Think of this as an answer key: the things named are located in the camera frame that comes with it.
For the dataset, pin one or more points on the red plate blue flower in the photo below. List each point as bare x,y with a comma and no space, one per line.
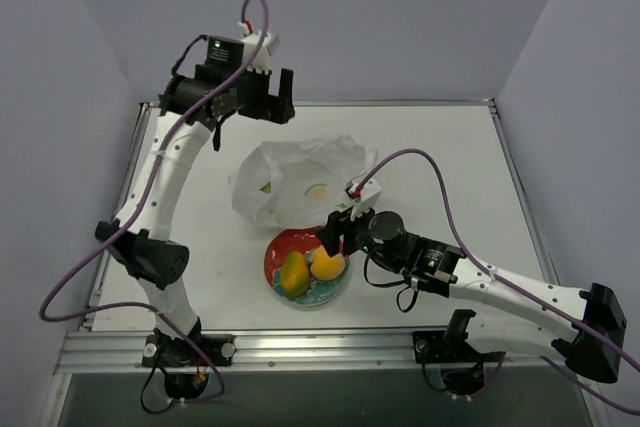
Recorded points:
304,241

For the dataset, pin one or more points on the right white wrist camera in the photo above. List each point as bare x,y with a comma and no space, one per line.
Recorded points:
363,192

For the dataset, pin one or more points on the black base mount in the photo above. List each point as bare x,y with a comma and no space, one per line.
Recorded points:
191,369
457,370

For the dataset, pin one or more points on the white plastic bag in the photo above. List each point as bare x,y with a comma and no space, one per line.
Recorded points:
308,180

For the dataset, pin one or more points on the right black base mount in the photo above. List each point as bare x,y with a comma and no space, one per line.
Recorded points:
457,370

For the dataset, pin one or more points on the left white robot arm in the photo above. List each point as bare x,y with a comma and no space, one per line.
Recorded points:
233,79

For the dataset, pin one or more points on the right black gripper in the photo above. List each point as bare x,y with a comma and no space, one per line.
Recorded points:
343,229

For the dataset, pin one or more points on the aluminium front rail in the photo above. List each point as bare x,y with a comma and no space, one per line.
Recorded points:
310,349

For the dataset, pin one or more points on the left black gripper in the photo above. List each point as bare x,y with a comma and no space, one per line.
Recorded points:
270,98

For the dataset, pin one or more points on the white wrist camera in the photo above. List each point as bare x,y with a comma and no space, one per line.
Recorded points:
257,54
363,192

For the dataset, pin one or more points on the yellow fake fruit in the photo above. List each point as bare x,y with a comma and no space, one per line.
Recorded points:
325,267

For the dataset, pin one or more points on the yellow green fake mango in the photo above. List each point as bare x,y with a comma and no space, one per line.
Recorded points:
294,274

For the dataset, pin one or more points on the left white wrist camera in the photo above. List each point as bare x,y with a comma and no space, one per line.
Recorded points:
257,54

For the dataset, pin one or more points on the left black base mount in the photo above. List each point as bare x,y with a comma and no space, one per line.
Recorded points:
191,369

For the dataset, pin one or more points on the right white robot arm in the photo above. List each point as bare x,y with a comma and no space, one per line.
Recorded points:
584,329

